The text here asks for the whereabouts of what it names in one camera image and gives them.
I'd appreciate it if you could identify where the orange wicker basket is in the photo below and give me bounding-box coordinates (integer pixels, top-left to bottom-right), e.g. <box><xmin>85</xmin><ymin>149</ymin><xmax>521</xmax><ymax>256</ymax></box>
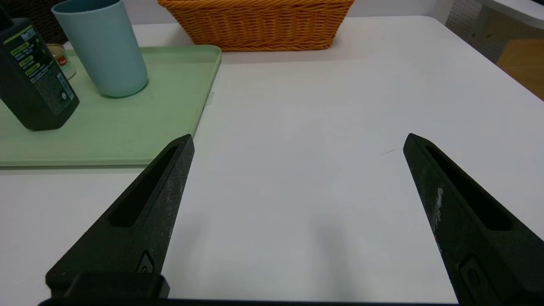
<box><xmin>158</xmin><ymin>0</ymin><xmax>355</xmax><ymax>52</ymax></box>

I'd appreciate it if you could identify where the white side table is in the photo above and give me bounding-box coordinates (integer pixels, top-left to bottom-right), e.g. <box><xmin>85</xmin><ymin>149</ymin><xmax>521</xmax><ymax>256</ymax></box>
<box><xmin>476</xmin><ymin>0</ymin><xmax>544</xmax><ymax>29</ymax></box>

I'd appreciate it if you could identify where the white perforated panel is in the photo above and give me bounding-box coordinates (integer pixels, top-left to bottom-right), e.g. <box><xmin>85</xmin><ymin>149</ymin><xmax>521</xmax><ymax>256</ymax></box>
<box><xmin>444</xmin><ymin>0</ymin><xmax>506</xmax><ymax>64</ymax></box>

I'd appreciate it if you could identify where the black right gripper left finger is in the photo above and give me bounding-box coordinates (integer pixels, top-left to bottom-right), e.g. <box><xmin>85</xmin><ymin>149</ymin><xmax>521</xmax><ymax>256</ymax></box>
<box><xmin>45</xmin><ymin>134</ymin><xmax>195</xmax><ymax>298</ymax></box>

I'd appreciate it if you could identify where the light green plastic tray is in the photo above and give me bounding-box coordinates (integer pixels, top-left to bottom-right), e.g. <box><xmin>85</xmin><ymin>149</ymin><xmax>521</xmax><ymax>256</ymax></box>
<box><xmin>0</xmin><ymin>45</ymin><xmax>222</xmax><ymax>167</ymax></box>

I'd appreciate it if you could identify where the light blue plastic cup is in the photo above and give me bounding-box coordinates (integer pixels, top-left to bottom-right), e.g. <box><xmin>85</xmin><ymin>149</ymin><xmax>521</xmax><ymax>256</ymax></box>
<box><xmin>52</xmin><ymin>0</ymin><xmax>148</xmax><ymax>98</ymax></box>

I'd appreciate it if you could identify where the small tin can pull ring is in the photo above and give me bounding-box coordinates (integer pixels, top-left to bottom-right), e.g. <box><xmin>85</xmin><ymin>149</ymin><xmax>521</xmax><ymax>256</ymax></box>
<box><xmin>47</xmin><ymin>43</ymin><xmax>77</xmax><ymax>80</ymax></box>

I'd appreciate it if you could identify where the black pump bottle green label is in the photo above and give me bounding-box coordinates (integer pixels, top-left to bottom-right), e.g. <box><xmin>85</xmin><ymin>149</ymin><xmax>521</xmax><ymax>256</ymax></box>
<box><xmin>0</xmin><ymin>6</ymin><xmax>80</xmax><ymax>131</ymax></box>

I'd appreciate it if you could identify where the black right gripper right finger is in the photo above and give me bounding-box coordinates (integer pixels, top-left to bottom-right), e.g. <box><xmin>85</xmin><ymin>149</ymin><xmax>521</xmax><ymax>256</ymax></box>
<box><xmin>403</xmin><ymin>133</ymin><xmax>544</xmax><ymax>306</ymax></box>

